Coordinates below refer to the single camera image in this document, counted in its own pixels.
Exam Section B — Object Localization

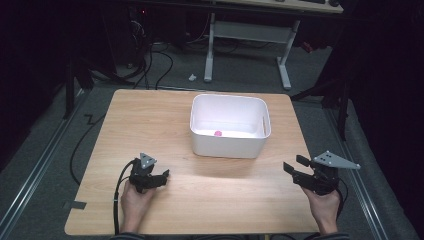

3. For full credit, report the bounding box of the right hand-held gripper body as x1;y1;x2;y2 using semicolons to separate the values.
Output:
298;150;362;197

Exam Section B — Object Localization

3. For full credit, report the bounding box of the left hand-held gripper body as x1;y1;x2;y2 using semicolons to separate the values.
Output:
128;152;158;195

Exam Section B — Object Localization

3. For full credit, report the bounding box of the white plastic bin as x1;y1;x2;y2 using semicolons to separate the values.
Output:
189;93;272;159

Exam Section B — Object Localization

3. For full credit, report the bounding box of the person's right hand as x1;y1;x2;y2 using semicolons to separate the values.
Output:
301;187;342;235

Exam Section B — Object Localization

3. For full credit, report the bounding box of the person's left hand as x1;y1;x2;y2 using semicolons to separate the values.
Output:
120;180;156;234

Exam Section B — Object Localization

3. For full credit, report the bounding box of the black stand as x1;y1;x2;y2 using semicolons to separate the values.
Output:
62;54;96;120
289;46;354;142

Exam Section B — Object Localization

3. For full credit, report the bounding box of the grey tape piece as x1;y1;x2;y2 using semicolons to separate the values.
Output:
62;199;88;211

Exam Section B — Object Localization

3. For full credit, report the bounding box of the white-legged wooden desk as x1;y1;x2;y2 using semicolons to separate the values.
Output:
203;0;345;91

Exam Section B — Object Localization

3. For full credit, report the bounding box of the dark computer tower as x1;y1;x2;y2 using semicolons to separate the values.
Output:
127;5;149;69

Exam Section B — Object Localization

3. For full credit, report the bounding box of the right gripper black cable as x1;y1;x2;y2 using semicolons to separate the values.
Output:
334;185;350;219

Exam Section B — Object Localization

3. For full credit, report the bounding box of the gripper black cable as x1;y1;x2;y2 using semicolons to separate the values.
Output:
334;185;350;219
112;158;138;236

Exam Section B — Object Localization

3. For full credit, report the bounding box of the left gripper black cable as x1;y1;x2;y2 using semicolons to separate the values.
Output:
112;158;138;236

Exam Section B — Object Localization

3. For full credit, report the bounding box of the metal floor rail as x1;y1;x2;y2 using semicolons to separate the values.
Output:
324;107;389;240
0;89;88;234

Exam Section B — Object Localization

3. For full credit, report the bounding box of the black floor cable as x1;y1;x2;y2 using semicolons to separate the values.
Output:
69;113;107;186

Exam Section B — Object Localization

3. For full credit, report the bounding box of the bundle of black cables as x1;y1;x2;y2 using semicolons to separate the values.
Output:
89;39;175;91

